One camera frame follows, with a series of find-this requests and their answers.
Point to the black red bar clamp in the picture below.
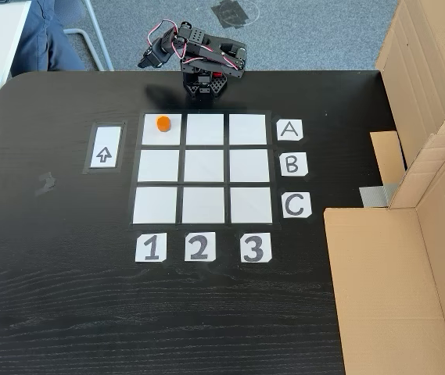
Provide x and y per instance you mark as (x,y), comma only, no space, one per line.
(216,73)

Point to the paper sheet letter A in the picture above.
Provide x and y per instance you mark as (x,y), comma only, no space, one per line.
(289,129)

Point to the paper sheet number 1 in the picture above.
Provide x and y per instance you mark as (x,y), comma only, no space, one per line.
(151,247)

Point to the seated person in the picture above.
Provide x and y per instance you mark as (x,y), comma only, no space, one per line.
(46,43)

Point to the black floor tape patch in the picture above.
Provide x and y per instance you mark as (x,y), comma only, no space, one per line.
(234,13)

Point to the paper sheet letter B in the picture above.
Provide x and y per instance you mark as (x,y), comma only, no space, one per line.
(293,164)

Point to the white nine-square grid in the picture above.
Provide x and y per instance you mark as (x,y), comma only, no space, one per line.
(202,168)

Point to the clear tape remnant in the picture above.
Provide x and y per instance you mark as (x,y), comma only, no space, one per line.
(46,183)

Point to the white metal frame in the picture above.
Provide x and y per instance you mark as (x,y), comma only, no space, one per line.
(95,35)

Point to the white arrow paper sheet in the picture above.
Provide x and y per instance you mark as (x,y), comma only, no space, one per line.
(105,148)

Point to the brown cardboard panel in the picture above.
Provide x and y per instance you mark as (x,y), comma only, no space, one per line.
(382,293)
(421,58)

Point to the paper sheet number 3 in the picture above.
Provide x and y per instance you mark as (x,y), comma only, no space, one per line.
(255,247)

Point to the paper sheet letter C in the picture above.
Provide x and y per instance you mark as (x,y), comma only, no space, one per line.
(295,205)

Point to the paper sheet number 2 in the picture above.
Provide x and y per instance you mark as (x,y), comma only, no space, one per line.
(199,246)

